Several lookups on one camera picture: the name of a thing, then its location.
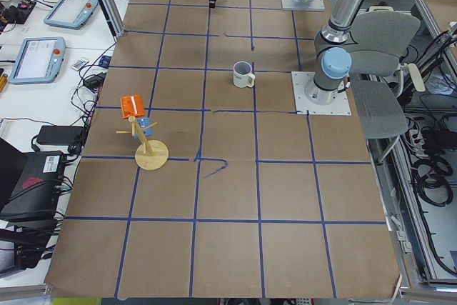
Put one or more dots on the brown paper table cover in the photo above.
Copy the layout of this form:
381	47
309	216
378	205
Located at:
254	200

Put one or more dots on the black power brick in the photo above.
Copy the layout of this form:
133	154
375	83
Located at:
59	135

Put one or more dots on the black computer box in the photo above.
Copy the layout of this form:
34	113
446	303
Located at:
30	184

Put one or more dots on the lower teach pendant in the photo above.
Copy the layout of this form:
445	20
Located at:
39	60

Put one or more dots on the orange mug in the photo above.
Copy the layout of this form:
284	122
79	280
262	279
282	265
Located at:
132	105

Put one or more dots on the wooden mug tree stand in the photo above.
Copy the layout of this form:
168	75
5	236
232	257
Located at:
151	154

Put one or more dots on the white remote control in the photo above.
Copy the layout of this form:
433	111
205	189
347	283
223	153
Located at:
79	64

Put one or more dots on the light blue mug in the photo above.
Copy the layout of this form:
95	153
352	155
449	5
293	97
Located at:
143	123

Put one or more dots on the upper teach pendant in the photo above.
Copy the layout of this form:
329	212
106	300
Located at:
70	14

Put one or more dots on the teach pendant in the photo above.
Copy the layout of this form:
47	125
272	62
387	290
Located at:
39	60
70	14

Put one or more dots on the white mug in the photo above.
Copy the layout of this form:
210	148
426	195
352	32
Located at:
242	75

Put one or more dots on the grey office chair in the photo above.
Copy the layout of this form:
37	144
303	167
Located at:
376	76

